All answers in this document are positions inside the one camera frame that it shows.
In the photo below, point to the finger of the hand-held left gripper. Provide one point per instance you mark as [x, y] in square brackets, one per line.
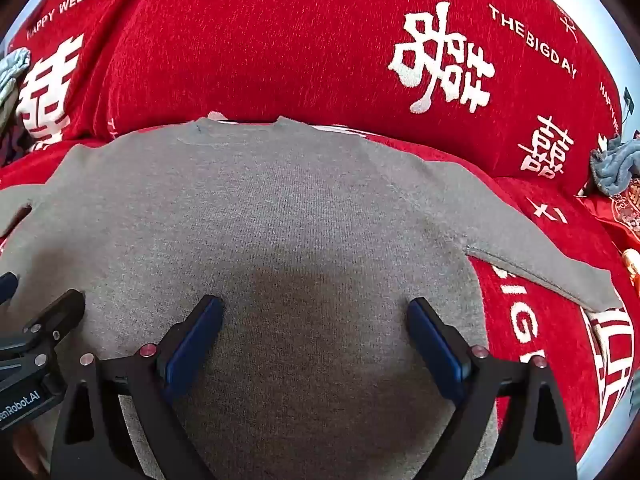
[60, 315]
[7, 287]

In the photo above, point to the white patterned cloth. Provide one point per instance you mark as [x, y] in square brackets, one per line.
[12, 77]

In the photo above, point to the red embroidered cushion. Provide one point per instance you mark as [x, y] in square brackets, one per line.
[625, 215]

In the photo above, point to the orange and white toy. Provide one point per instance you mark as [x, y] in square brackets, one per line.
[632, 267]

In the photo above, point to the blue-grey towel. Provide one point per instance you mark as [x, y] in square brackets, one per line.
[617, 165]

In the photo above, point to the red printed sofa cover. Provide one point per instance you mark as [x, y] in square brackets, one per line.
[280, 50]

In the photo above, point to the dark patterned cloth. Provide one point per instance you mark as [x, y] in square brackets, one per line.
[10, 145]

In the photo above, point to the black wall plate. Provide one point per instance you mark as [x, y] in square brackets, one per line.
[627, 99]

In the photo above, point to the grey knit sweater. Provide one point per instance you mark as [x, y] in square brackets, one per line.
[280, 220]

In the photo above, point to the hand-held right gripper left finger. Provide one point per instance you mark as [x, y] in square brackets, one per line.
[194, 347]

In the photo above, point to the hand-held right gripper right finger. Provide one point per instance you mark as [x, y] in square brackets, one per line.
[436, 350]

